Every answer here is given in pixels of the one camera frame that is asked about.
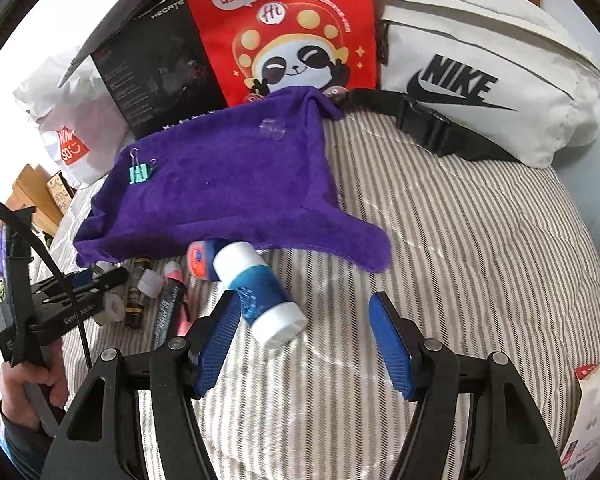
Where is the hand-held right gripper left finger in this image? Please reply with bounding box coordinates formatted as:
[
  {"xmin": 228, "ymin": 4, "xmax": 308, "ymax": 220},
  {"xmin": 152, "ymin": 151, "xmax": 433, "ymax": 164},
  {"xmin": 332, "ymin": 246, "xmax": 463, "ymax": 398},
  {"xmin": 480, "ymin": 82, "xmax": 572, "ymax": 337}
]
[{"xmin": 40, "ymin": 290, "xmax": 243, "ymax": 480}]

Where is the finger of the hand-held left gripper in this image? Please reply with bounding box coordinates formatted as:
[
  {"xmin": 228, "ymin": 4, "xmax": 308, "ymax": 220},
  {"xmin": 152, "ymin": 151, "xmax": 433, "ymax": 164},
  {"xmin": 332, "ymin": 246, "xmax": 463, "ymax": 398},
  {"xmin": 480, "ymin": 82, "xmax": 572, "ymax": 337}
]
[
  {"xmin": 45, "ymin": 282, "xmax": 118, "ymax": 302},
  {"xmin": 72, "ymin": 266, "xmax": 129, "ymax": 285}
]

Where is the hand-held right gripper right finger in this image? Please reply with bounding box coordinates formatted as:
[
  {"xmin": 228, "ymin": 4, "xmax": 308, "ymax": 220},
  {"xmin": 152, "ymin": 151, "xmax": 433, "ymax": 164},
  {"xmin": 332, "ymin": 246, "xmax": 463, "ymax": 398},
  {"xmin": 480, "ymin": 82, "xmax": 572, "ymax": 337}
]
[{"xmin": 369, "ymin": 292, "xmax": 566, "ymax": 480}]

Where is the small white cup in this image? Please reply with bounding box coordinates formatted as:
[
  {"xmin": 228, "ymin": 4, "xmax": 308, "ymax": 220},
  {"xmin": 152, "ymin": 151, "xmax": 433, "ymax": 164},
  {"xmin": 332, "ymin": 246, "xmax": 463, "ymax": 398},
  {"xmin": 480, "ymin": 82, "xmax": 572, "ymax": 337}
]
[{"xmin": 91, "ymin": 294, "xmax": 125, "ymax": 325}]

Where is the white charger plug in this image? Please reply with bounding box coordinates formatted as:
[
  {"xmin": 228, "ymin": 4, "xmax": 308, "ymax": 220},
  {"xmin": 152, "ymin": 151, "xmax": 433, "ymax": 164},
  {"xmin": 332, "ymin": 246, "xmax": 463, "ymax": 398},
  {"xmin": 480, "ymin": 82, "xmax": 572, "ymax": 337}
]
[{"xmin": 137, "ymin": 269, "xmax": 162, "ymax": 297}]

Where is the black Grand Reserve box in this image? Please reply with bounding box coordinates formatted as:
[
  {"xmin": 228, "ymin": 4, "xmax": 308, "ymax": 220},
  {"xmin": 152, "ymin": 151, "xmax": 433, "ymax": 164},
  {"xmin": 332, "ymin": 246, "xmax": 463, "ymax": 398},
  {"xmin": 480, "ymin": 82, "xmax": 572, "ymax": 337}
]
[{"xmin": 125, "ymin": 256, "xmax": 153, "ymax": 330}]

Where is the pink tube with white cap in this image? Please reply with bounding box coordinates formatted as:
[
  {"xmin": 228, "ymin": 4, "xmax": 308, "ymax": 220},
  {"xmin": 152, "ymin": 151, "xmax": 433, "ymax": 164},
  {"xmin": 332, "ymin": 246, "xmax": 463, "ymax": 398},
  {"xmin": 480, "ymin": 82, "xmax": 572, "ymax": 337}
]
[{"xmin": 164, "ymin": 261, "xmax": 195, "ymax": 340}]

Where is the white and blue stick bottle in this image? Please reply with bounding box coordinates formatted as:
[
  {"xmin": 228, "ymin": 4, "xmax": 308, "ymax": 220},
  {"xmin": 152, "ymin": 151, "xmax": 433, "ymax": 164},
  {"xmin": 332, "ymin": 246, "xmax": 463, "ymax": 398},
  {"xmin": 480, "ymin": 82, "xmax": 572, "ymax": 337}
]
[{"xmin": 214, "ymin": 241, "xmax": 307, "ymax": 350}]

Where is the small pink jar blue lid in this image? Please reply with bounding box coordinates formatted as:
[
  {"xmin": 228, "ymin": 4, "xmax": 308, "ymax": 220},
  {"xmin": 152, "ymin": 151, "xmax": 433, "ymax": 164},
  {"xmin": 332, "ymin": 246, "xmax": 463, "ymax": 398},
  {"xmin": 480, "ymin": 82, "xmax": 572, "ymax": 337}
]
[{"xmin": 187, "ymin": 240, "xmax": 231, "ymax": 282}]

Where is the person's left forearm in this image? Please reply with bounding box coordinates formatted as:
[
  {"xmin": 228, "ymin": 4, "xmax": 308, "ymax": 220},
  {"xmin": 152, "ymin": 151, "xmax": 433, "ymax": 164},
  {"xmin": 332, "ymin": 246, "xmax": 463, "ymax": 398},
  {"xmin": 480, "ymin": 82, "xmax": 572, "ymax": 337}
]
[{"xmin": 0, "ymin": 405, "xmax": 61, "ymax": 480}]

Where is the person's left hand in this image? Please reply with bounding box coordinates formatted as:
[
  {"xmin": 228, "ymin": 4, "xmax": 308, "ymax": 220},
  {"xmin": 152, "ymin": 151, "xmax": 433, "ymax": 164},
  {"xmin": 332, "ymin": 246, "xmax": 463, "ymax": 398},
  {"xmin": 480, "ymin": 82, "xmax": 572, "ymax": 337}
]
[{"xmin": 0, "ymin": 342, "xmax": 70, "ymax": 423}]

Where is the black tube with white print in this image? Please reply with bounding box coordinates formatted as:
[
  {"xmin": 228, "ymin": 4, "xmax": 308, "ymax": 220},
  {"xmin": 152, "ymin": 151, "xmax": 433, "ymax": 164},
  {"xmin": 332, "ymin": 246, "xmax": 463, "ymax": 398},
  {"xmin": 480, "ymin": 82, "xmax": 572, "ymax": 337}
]
[{"xmin": 152, "ymin": 277, "xmax": 187, "ymax": 356}]

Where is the wooden furniture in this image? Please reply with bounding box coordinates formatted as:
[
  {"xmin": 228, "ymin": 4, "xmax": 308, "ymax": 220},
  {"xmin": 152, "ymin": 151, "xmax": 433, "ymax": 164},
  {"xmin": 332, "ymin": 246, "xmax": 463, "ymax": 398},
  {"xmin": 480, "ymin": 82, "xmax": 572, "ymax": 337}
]
[{"xmin": 5, "ymin": 162, "xmax": 76, "ymax": 236}]

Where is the teal binder clip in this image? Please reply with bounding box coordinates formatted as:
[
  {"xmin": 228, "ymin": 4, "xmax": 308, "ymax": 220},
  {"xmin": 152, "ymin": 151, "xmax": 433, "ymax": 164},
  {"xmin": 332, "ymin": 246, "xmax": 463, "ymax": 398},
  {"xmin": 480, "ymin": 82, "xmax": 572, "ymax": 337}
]
[{"xmin": 128, "ymin": 147, "xmax": 158, "ymax": 185}]

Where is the purple towel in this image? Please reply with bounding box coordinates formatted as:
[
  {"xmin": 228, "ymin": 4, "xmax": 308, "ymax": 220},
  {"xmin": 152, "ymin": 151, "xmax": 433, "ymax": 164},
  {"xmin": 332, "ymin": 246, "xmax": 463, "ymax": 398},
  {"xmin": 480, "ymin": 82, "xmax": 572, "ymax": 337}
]
[{"xmin": 73, "ymin": 86, "xmax": 393, "ymax": 276}]

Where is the white shopping bag red label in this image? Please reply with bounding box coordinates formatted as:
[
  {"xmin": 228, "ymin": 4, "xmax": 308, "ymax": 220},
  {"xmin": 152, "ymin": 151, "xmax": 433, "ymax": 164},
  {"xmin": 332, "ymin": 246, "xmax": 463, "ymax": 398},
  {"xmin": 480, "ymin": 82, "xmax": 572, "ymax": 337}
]
[{"xmin": 12, "ymin": 45, "xmax": 136, "ymax": 188}]

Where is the black headphone box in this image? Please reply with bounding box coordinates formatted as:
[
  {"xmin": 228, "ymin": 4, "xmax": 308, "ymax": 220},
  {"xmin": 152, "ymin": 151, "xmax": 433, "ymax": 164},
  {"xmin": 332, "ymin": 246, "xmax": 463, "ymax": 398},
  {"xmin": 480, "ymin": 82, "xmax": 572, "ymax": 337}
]
[{"xmin": 92, "ymin": 0, "xmax": 229, "ymax": 141}]

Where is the clear plastic cap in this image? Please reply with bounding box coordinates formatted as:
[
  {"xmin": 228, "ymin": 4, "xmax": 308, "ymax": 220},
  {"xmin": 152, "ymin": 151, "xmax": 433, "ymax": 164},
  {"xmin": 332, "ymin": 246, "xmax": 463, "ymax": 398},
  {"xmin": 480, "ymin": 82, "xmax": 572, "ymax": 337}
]
[{"xmin": 257, "ymin": 119, "xmax": 286, "ymax": 140}]

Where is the red panda paper bag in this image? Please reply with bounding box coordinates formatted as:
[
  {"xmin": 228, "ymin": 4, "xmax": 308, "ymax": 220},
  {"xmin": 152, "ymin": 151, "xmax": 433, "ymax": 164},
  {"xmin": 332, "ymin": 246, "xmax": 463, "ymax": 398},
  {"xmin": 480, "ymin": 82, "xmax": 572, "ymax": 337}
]
[{"xmin": 176, "ymin": 0, "xmax": 381, "ymax": 106}]

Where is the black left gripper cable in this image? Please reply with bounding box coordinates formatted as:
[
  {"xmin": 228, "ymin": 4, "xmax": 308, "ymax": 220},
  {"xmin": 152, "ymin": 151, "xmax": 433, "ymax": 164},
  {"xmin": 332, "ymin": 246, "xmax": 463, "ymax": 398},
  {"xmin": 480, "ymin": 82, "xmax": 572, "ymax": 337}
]
[{"xmin": 0, "ymin": 190, "xmax": 93, "ymax": 368}]

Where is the white sling bag black strap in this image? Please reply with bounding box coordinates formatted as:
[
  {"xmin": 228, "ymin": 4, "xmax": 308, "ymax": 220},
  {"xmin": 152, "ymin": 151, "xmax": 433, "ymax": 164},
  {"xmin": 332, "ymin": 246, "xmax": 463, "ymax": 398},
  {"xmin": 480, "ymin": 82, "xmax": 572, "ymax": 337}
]
[{"xmin": 345, "ymin": 0, "xmax": 600, "ymax": 170}]

